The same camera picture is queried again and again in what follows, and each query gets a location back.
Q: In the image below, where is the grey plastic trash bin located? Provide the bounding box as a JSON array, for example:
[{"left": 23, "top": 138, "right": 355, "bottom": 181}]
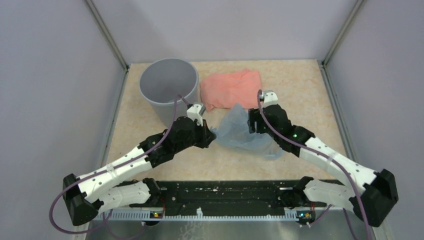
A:
[{"left": 139, "top": 58, "right": 199, "bottom": 127}]

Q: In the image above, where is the light blue plastic trash bag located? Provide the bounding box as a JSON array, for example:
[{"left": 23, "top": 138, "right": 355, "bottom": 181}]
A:
[{"left": 210, "top": 103, "right": 284, "bottom": 160}]

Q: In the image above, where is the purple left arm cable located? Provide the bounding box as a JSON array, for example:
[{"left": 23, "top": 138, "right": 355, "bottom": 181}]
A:
[{"left": 48, "top": 94, "right": 191, "bottom": 239}]

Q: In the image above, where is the pink folded cloth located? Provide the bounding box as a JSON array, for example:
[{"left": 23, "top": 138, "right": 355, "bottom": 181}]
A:
[{"left": 200, "top": 68, "right": 262, "bottom": 112}]

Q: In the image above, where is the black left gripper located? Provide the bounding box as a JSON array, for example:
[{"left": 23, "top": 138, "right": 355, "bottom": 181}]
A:
[{"left": 174, "top": 117, "right": 217, "bottom": 154}]

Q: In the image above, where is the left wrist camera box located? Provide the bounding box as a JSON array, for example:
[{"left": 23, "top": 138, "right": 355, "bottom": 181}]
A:
[{"left": 186, "top": 102, "right": 206, "bottom": 127}]

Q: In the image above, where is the left aluminium corner post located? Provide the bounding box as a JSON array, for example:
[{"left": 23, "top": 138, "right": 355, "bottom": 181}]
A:
[{"left": 83, "top": 0, "right": 129, "bottom": 73}]

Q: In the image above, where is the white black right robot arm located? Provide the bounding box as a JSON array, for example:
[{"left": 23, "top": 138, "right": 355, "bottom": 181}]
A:
[{"left": 247, "top": 104, "right": 399, "bottom": 227}]

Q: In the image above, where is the aluminium corner post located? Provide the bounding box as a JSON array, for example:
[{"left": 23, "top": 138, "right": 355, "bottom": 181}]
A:
[
  {"left": 83, "top": 0, "right": 129, "bottom": 73},
  {"left": 321, "top": 0, "right": 367, "bottom": 69}
]

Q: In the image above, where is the right aluminium corner post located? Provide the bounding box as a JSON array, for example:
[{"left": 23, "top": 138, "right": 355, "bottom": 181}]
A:
[{"left": 321, "top": 0, "right": 367, "bottom": 69}]

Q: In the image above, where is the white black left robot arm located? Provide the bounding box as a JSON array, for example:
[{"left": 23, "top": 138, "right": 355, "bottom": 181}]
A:
[{"left": 62, "top": 116, "right": 217, "bottom": 226}]

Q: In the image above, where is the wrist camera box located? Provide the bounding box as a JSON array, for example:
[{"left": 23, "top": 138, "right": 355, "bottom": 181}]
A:
[
  {"left": 259, "top": 89, "right": 278, "bottom": 108},
  {"left": 186, "top": 102, "right": 206, "bottom": 127}
]

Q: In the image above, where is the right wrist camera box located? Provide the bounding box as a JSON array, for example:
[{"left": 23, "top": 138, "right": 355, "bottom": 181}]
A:
[{"left": 259, "top": 89, "right": 278, "bottom": 108}]

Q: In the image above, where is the white toothed cable strip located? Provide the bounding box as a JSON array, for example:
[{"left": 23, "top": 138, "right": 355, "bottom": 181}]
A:
[{"left": 109, "top": 208, "right": 299, "bottom": 222}]

